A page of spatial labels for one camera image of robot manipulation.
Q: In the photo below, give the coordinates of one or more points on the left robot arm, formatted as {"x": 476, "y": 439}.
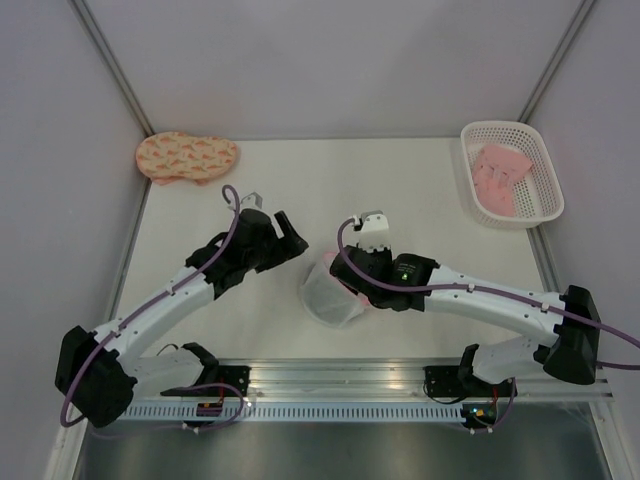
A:
{"x": 100, "y": 372}

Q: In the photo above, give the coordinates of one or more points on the right aluminium frame post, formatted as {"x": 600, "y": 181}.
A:
{"x": 569, "y": 37}

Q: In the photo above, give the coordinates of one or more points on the white plastic basket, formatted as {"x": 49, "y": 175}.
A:
{"x": 537, "y": 197}

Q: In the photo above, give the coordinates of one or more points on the aluminium mounting rail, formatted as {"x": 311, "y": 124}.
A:
{"x": 365, "y": 380}

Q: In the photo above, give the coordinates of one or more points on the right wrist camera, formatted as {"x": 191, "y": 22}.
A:
{"x": 372, "y": 232}

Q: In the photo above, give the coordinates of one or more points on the aluminium frame post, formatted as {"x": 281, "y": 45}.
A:
{"x": 569, "y": 37}
{"x": 101, "y": 44}

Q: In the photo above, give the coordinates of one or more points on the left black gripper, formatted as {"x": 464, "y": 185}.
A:
{"x": 286, "y": 247}

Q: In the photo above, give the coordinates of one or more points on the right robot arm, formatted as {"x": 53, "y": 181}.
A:
{"x": 556, "y": 332}

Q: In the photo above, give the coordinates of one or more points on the left aluminium frame post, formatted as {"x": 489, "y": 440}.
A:
{"x": 101, "y": 44}

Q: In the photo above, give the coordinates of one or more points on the pink garment in basket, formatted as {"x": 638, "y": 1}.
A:
{"x": 494, "y": 175}

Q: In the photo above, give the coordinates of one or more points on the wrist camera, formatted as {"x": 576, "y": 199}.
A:
{"x": 252, "y": 201}
{"x": 372, "y": 232}

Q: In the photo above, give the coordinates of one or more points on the white mesh laundry bag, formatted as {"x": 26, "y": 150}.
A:
{"x": 325, "y": 300}

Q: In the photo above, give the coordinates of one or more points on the white slotted cable duct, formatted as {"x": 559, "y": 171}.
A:
{"x": 366, "y": 412}

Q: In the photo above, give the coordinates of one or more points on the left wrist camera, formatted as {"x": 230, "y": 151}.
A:
{"x": 252, "y": 201}

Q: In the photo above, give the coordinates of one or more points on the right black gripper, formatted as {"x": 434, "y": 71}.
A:
{"x": 387, "y": 255}

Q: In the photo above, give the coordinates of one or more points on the carrot print fabric pouch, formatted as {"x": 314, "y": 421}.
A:
{"x": 172, "y": 156}

